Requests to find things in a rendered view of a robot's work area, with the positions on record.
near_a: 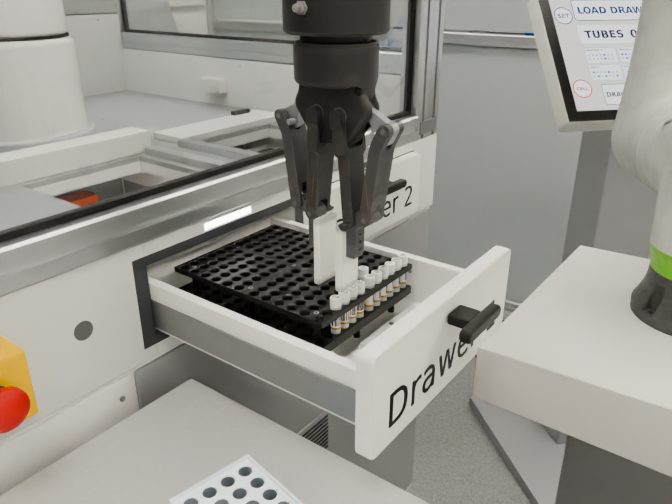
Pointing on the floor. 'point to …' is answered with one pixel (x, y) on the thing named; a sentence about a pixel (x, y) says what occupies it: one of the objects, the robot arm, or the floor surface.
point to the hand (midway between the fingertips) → (336, 251)
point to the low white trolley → (197, 458)
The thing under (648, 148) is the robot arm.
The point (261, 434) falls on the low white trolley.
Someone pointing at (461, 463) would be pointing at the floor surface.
